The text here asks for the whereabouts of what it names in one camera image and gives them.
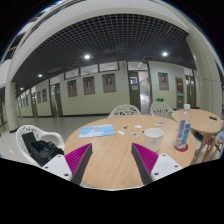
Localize open doorway with door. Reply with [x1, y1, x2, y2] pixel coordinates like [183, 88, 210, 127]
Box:
[127, 70, 152, 115]

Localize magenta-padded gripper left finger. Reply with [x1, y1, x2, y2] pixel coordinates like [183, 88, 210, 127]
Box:
[41, 142, 94, 186]

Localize blue booklet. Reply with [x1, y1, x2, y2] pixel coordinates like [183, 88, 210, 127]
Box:
[78, 123, 117, 139]

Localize round ceiling lights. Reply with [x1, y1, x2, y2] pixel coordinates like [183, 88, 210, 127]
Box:
[37, 50, 170, 79]

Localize red round coaster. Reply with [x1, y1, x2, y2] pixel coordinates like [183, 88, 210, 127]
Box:
[173, 142, 190, 153]

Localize round wooden side table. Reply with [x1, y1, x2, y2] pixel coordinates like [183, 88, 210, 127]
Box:
[171, 108, 224, 165]

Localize clear blue-labelled water bottle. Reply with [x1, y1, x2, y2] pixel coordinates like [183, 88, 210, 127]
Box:
[173, 103, 194, 151]

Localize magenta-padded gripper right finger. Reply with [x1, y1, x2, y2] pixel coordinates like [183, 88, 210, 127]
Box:
[130, 142, 184, 186]

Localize framed wall portraits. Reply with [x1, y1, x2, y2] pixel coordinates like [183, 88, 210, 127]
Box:
[19, 71, 171, 108]

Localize white lattice-back chair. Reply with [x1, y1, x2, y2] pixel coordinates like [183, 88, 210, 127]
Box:
[107, 103, 142, 119]
[149, 101, 175, 119]

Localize black bag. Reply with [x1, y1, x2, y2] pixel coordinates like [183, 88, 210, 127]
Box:
[21, 131, 65, 167]

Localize white armchair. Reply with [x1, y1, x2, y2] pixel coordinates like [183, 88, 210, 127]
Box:
[15, 124, 66, 168]

